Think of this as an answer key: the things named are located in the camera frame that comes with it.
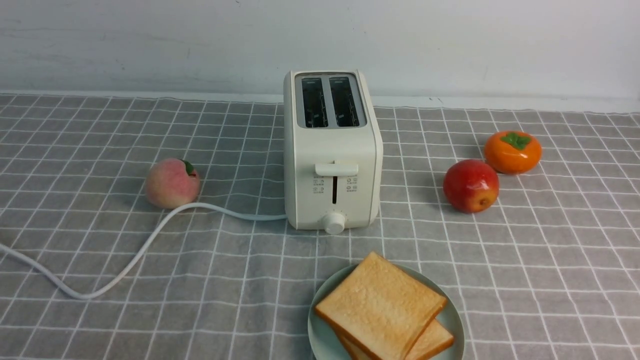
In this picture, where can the red apple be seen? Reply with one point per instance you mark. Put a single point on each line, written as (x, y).
(471, 186)

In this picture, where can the grey checked tablecloth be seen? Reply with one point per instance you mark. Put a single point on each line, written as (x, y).
(549, 271)

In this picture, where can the toast slice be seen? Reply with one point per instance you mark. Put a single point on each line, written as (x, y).
(380, 308)
(434, 340)

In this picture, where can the pink peach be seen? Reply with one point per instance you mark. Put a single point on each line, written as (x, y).
(172, 183)

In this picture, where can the white two-slot toaster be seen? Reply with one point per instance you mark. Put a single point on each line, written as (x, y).
(332, 151)

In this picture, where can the light green round plate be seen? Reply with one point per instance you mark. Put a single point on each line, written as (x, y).
(325, 344)

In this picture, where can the orange persimmon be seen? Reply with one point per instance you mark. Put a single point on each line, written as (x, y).
(512, 152)

